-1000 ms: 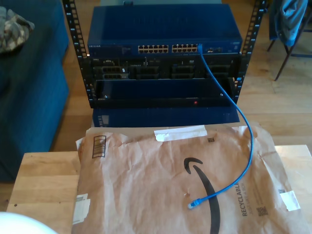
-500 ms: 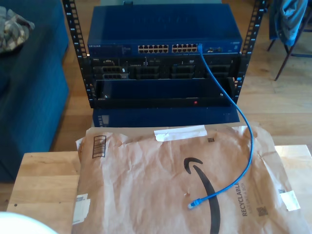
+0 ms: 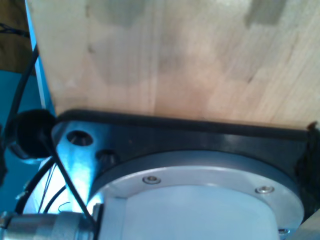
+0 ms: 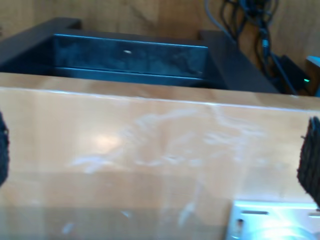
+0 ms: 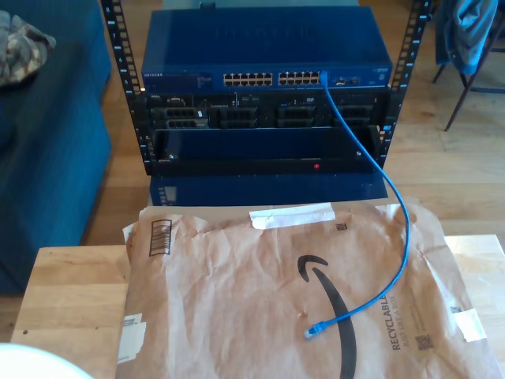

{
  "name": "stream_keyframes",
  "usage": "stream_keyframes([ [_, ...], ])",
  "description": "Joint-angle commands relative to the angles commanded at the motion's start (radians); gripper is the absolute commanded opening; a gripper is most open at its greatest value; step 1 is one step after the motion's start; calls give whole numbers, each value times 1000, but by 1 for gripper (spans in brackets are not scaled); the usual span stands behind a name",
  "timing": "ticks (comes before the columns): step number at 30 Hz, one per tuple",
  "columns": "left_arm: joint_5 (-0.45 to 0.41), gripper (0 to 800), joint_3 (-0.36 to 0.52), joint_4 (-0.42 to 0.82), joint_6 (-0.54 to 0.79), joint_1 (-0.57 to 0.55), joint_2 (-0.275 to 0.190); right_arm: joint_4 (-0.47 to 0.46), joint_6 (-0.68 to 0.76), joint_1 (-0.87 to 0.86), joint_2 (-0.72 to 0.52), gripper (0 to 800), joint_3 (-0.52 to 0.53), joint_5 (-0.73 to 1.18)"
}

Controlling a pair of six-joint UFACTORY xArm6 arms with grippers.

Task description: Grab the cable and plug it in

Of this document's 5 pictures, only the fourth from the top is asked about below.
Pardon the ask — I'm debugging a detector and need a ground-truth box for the black rack frame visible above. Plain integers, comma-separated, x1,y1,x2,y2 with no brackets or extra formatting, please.
0,16,280,95

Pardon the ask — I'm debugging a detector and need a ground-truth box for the blue equipment chassis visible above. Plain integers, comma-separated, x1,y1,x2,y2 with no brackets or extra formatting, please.
52,33,210,87

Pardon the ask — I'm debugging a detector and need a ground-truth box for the silver metal plate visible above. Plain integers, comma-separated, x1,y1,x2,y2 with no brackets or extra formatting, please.
226,199,320,240

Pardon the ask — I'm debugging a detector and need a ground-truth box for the black cable bundle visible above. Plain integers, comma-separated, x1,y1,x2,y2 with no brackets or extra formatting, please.
219,0,300,95

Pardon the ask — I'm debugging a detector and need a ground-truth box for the black power adapter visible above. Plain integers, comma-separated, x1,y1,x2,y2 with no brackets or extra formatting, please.
273,54,313,96

